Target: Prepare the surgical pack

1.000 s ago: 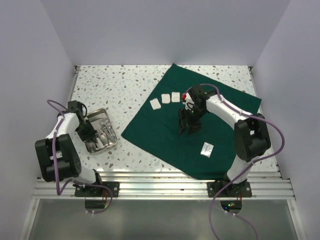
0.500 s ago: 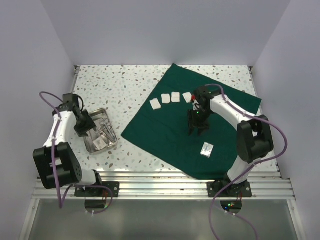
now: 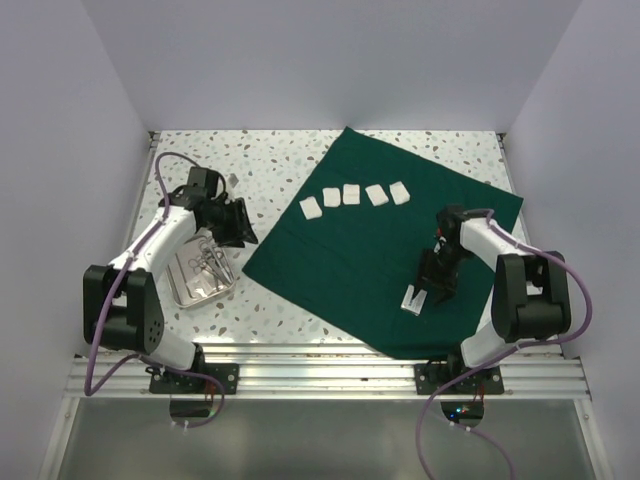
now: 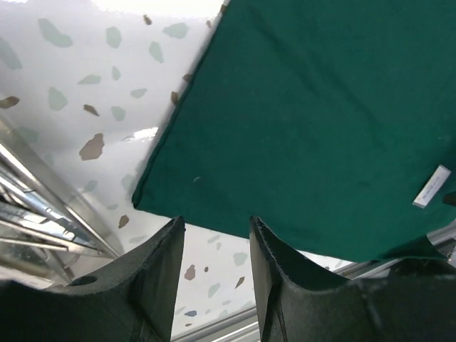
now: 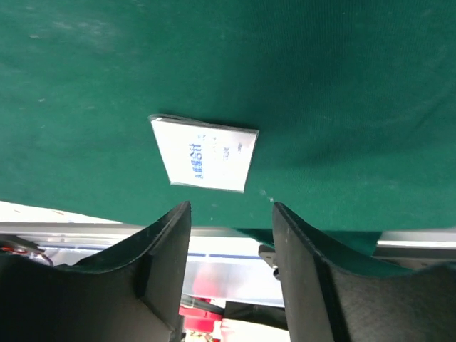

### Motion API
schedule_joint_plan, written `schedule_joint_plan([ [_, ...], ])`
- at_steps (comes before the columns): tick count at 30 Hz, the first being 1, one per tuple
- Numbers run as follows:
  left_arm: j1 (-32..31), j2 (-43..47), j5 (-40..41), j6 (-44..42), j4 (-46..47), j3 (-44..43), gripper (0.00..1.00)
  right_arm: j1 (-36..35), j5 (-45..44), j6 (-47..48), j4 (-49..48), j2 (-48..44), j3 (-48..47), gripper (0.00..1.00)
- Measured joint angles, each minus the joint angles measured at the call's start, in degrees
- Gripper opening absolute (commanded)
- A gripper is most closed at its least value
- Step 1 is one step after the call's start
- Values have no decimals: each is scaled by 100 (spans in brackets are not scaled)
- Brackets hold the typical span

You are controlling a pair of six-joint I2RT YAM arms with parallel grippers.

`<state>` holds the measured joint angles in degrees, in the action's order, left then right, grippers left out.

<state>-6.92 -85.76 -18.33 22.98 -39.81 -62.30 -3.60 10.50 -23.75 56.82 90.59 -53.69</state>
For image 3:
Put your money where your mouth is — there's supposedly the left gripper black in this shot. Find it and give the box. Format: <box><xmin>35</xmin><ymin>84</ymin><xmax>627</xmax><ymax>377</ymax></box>
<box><xmin>202</xmin><ymin>197</ymin><xmax>258</xmax><ymax>248</ymax></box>

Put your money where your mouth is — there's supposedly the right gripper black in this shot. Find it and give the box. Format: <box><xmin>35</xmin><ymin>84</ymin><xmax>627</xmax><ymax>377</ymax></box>
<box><xmin>413</xmin><ymin>244</ymin><xmax>472</xmax><ymax>306</ymax></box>

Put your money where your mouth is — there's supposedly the steel scissors medium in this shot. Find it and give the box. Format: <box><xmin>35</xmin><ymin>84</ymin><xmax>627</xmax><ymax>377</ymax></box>
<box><xmin>209</xmin><ymin>246</ymin><xmax>235</xmax><ymax>285</ymax></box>

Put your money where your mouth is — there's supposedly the white sterile packet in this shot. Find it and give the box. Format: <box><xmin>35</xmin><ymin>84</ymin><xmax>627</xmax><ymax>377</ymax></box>
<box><xmin>400</xmin><ymin>285</ymin><xmax>428</xmax><ymax>316</ymax></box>

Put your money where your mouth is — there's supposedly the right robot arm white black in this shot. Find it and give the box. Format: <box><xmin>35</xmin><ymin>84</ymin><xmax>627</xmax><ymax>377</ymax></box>
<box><xmin>401</xmin><ymin>205</ymin><xmax>572</xmax><ymax>393</ymax></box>

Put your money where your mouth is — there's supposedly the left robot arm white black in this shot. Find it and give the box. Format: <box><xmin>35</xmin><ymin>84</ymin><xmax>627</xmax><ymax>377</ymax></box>
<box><xmin>83</xmin><ymin>167</ymin><xmax>258</xmax><ymax>393</ymax></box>

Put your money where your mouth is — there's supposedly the green surgical drape cloth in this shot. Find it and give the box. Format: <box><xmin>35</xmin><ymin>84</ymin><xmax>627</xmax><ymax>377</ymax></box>
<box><xmin>244</xmin><ymin>128</ymin><xmax>523</xmax><ymax>360</ymax></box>

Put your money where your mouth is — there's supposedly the stainless steel instrument tray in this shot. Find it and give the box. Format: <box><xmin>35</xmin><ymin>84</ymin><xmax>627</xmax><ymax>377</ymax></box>
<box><xmin>166</xmin><ymin>234</ymin><xmax>236</xmax><ymax>309</ymax></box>

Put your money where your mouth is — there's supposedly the white gauze pad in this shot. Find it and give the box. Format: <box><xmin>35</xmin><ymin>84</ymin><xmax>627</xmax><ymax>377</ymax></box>
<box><xmin>389</xmin><ymin>181</ymin><xmax>411</xmax><ymax>205</ymax></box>
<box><xmin>365</xmin><ymin>184</ymin><xmax>389</xmax><ymax>207</ymax></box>
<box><xmin>322</xmin><ymin>187</ymin><xmax>341</xmax><ymax>208</ymax></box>
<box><xmin>299</xmin><ymin>196</ymin><xmax>323</xmax><ymax>220</ymax></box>
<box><xmin>342</xmin><ymin>184</ymin><xmax>360</xmax><ymax>205</ymax></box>

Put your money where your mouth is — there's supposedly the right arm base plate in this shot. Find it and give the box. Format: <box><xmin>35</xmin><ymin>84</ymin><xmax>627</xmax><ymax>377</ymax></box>
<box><xmin>413</xmin><ymin>360</ymin><xmax>505</xmax><ymax>395</ymax></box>

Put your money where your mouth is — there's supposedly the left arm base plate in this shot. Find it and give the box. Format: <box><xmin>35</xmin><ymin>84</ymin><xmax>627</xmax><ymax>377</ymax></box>
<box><xmin>145</xmin><ymin>363</ymin><xmax>240</xmax><ymax>395</ymax></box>

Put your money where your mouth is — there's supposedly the aluminium rail frame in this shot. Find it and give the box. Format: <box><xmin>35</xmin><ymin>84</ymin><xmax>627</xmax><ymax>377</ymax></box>
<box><xmin>64</xmin><ymin>342</ymin><xmax>594</xmax><ymax>401</ymax></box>

